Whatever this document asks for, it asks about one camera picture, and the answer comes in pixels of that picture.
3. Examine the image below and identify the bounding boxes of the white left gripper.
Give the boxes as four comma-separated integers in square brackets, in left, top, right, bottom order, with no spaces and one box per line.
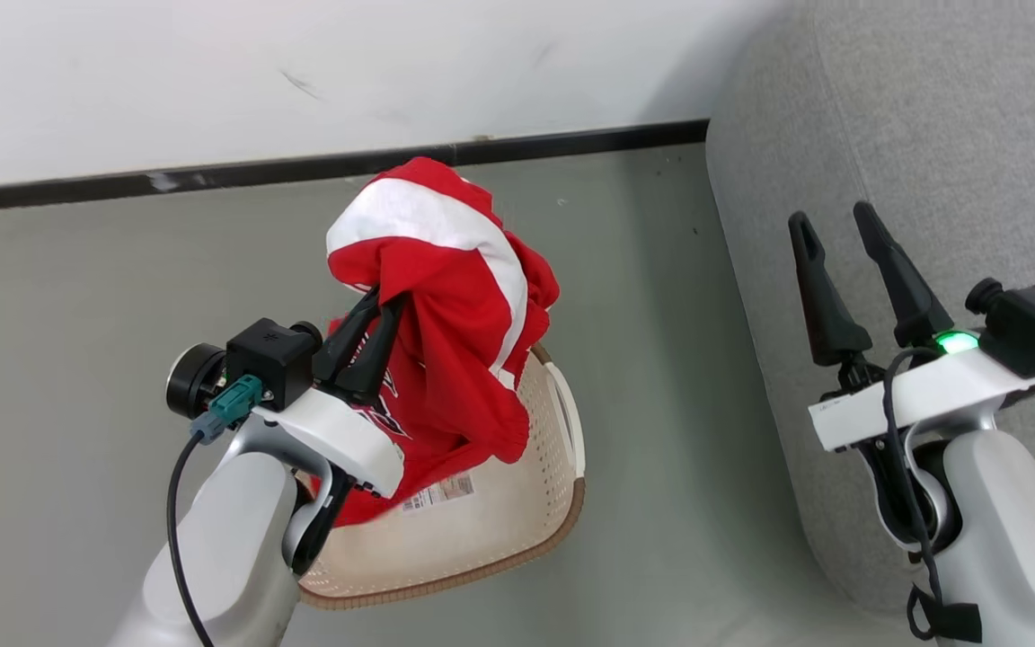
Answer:
[252,288,406,500]

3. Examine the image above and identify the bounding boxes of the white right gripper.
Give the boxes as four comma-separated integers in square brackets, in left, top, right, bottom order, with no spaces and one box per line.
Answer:
[789,201,1035,452]

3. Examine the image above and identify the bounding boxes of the red shorts with white band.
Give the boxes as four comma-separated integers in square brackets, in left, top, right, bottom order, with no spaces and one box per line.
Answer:
[326,157,562,465]

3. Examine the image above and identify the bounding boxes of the red number 23 jersey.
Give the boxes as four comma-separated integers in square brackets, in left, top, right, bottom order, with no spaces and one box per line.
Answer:
[309,316,460,528]

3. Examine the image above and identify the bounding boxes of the printed basket label sticker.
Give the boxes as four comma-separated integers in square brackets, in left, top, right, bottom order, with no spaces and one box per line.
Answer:
[402,474,475,513]

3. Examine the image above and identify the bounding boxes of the cream laundry basket brown rim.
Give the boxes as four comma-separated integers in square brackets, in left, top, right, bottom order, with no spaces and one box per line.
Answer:
[297,344,587,610]

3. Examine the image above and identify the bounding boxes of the grey fabric sofa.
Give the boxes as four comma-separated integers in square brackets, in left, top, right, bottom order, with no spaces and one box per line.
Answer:
[706,0,1035,621]

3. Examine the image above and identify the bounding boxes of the black baseboard strip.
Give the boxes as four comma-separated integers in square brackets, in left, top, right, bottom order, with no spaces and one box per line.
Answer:
[0,120,710,215]

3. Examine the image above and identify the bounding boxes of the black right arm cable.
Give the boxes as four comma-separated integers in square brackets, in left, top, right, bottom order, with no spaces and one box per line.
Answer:
[881,349,983,643]

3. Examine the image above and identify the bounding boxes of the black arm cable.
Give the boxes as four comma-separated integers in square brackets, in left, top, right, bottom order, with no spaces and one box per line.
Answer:
[167,434,215,647]
[881,349,983,643]

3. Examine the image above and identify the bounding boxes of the teal left camera connector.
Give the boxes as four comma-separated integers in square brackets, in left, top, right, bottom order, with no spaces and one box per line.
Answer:
[191,376,264,444]

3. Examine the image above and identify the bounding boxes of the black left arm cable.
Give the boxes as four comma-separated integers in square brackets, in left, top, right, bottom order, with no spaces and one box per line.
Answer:
[167,434,215,647]

